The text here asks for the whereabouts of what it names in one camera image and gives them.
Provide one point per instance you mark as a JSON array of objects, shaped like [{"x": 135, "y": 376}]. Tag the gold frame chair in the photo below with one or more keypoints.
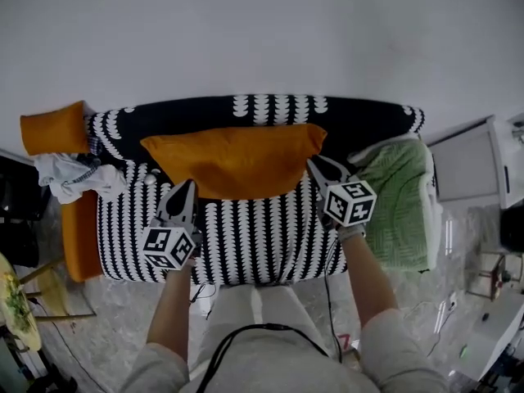
[{"x": 497, "y": 278}]

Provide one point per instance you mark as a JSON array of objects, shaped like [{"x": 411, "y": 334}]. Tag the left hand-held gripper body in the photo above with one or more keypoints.
[{"x": 168, "y": 246}]

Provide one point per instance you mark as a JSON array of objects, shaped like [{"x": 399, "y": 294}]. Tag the crumpled white clothes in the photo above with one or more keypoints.
[{"x": 106, "y": 180}]

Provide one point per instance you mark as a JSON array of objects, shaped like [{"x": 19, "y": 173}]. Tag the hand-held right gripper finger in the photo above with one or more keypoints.
[
  {"x": 337, "y": 170},
  {"x": 320, "y": 176}
]

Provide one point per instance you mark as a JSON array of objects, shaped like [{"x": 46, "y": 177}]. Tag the person's grey sweatshirt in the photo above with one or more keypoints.
[{"x": 266, "y": 371}]

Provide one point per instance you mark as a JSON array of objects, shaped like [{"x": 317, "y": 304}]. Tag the small grey ball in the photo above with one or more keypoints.
[{"x": 150, "y": 179}]

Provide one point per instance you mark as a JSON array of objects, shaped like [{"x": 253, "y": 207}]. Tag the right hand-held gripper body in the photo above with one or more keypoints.
[{"x": 350, "y": 203}]

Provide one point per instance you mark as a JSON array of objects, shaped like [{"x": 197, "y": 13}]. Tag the small green floor item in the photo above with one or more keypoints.
[{"x": 463, "y": 350}]

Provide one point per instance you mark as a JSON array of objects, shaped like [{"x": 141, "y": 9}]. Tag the blue checked cloth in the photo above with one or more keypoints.
[{"x": 95, "y": 145}]

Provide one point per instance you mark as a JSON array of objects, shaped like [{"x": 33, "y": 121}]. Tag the white sink cabinet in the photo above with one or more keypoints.
[{"x": 462, "y": 166}]

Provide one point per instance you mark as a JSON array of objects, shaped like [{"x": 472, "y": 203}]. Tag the person's white trousers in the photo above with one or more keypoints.
[{"x": 262, "y": 309}]

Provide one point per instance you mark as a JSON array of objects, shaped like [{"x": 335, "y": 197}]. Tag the green quilted cushion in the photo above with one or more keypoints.
[{"x": 397, "y": 211}]

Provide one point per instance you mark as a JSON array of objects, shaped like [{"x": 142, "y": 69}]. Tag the large orange cushion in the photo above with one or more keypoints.
[{"x": 237, "y": 162}]

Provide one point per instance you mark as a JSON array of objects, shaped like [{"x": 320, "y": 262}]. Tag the flower bouquet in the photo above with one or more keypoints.
[{"x": 16, "y": 301}]

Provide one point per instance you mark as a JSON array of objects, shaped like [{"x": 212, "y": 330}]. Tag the black white striped sofa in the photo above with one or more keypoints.
[{"x": 254, "y": 240}]

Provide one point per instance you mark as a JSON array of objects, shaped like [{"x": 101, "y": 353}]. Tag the yellow stool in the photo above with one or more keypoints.
[{"x": 53, "y": 293}]

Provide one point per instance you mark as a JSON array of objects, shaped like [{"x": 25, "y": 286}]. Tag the small black counter item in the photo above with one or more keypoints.
[{"x": 506, "y": 178}]

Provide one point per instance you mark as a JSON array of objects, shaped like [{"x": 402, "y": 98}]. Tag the white table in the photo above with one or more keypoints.
[{"x": 487, "y": 338}]

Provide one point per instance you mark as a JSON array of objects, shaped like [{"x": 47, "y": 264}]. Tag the white wristband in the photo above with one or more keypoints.
[{"x": 351, "y": 232}]

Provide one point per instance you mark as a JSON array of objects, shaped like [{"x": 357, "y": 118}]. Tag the black low cabinet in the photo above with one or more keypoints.
[{"x": 20, "y": 219}]

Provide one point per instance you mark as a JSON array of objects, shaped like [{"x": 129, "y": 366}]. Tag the orange sofa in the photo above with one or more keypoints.
[{"x": 79, "y": 240}]

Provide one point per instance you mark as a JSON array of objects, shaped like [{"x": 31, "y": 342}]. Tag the person's right forearm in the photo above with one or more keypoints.
[{"x": 368, "y": 281}]

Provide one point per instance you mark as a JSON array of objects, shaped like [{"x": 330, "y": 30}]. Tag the black round table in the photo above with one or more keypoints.
[{"x": 513, "y": 229}]

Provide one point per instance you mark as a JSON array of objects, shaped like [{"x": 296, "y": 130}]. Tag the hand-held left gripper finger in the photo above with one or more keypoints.
[
  {"x": 190, "y": 209},
  {"x": 172, "y": 205}
]

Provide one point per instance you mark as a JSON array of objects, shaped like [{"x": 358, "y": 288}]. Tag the white power strip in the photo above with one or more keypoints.
[{"x": 452, "y": 305}]

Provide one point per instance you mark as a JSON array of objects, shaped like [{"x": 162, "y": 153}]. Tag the round wooden side table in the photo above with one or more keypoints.
[{"x": 14, "y": 326}]

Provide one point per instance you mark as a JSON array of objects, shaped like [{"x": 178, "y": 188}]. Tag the small orange cushion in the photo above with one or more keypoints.
[{"x": 53, "y": 131}]

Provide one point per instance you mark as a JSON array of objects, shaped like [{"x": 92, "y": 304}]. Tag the person's left forearm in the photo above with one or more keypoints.
[{"x": 170, "y": 309}]

